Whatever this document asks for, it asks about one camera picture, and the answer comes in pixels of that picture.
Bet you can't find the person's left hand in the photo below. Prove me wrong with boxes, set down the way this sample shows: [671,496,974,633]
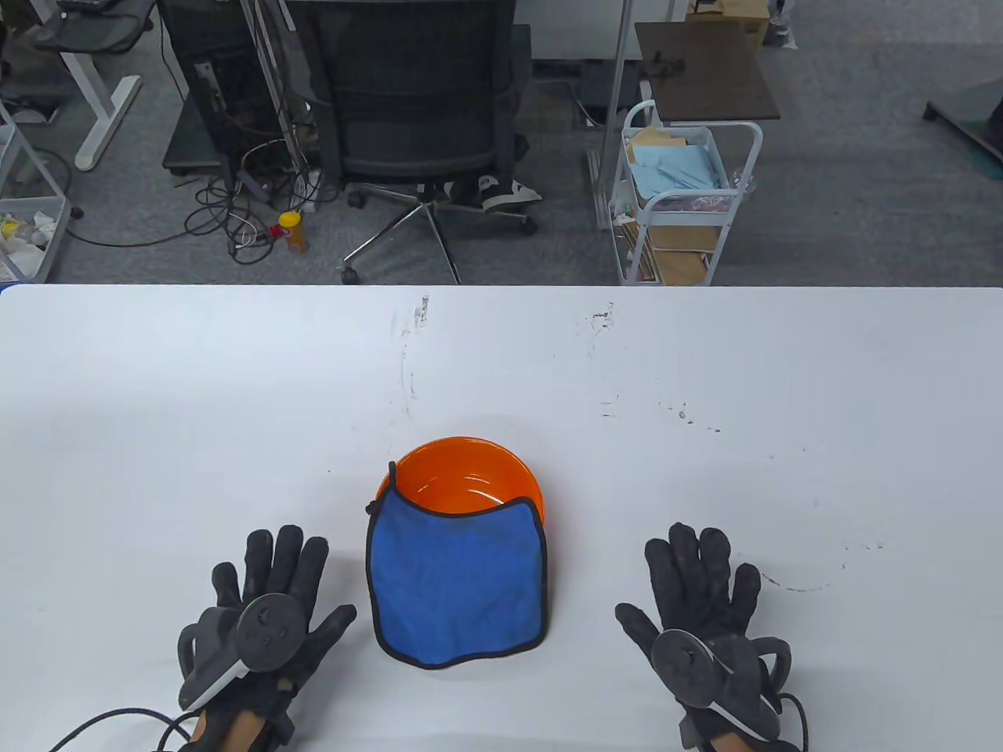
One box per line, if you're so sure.
[208,525,357,745]

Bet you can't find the person's right hand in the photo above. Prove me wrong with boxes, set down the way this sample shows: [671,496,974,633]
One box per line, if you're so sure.
[615,523,784,752]

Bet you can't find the blue and grey hand towel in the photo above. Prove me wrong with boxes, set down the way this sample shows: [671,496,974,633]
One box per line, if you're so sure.
[365,462,548,671]

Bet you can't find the orange bowl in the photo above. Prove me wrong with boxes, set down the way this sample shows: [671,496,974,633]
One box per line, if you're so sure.
[376,437,546,549]

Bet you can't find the person's left forearm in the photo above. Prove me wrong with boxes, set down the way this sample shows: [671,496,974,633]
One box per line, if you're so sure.
[188,705,264,752]

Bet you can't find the grey left hand controller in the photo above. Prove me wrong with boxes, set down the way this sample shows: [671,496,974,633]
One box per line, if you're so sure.
[178,595,306,712]

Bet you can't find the grey hand controller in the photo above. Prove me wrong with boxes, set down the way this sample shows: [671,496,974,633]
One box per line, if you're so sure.
[178,595,306,712]
[652,629,792,742]

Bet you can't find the grey right hand controller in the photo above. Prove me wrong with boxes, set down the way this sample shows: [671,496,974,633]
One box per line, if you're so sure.
[652,629,792,742]

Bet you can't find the brown cardboard sheets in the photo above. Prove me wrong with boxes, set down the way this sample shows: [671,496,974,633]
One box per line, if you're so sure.
[647,222,719,287]

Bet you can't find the stack of blue papers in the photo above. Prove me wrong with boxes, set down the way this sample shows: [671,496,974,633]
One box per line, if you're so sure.
[630,144,726,201]

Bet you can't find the white rolling basket cart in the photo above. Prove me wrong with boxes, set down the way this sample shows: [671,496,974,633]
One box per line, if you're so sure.
[0,102,85,284]

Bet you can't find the metal pole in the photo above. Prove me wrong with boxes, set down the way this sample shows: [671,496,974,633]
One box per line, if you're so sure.
[599,0,635,233]

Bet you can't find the black mesh office chair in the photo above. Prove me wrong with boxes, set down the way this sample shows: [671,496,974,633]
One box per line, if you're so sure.
[286,0,541,285]

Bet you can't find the black computer tower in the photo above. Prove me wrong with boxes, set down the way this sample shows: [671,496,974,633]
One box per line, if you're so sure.
[160,0,299,178]

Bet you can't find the white desk leg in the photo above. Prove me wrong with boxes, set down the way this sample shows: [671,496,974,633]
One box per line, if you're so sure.
[58,49,144,172]

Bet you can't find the black box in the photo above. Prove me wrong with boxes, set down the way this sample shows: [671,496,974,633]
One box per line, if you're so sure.
[578,63,653,128]

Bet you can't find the brown side table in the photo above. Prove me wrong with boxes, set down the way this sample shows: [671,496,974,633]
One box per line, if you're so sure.
[633,21,782,123]

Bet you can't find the black stand base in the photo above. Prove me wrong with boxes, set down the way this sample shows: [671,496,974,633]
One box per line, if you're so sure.
[922,78,1003,167]

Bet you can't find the cardboard box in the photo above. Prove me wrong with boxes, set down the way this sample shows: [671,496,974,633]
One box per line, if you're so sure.
[686,0,773,42]

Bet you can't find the black glove cable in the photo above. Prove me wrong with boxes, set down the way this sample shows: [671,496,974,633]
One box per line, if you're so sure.
[47,707,197,752]
[776,692,813,752]

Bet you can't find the tangle of black cables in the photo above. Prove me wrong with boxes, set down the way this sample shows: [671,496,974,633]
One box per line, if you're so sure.
[71,139,324,264]

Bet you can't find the white wire utility cart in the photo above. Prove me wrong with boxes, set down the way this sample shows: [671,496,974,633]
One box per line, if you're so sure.
[614,100,763,287]

